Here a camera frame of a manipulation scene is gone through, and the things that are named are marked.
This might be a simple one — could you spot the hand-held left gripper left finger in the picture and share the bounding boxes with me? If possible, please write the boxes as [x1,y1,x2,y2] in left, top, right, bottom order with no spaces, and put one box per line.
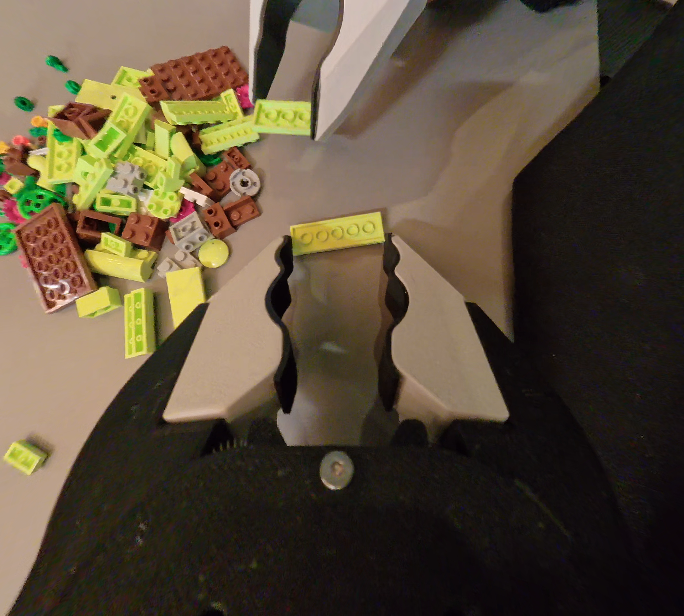
[162,235,298,446]

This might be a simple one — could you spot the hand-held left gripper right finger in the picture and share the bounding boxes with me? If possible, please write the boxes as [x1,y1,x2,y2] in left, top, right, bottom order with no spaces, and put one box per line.
[377,233,510,446]

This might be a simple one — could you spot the short lime green plate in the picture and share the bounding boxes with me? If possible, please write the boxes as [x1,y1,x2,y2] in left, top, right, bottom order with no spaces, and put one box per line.
[252,99,313,136]

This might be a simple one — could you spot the lime green plates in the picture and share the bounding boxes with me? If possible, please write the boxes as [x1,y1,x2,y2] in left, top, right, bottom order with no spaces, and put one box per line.
[290,211,387,257]

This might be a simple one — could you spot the pile of toy bricks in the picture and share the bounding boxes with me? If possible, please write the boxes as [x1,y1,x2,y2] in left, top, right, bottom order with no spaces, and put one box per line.
[0,46,264,360]

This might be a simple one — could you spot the small lime green plate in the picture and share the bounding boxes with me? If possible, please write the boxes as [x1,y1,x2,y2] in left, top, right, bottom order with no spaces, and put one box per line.
[2,439,50,476]

